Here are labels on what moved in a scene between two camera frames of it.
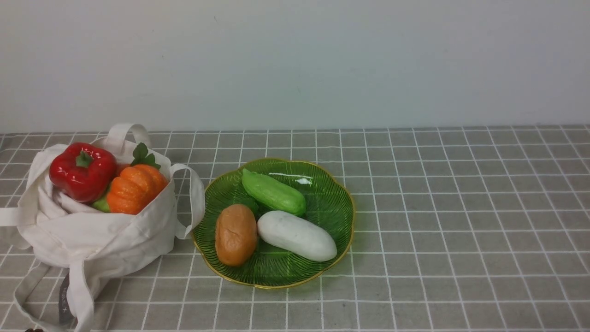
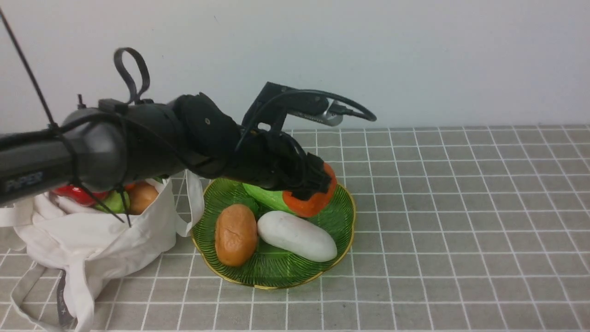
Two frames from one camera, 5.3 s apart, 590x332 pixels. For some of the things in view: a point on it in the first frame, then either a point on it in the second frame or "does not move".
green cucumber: [271, 193] does not move
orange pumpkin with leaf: [138, 185] → [311, 207]
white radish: [297, 236] does not move
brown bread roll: [235, 234] does not move
